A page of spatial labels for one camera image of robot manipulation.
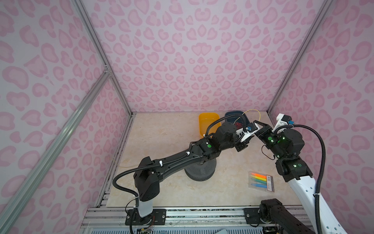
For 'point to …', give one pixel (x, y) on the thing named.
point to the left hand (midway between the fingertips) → (254, 131)
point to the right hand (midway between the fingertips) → (253, 120)
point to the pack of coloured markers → (261, 182)
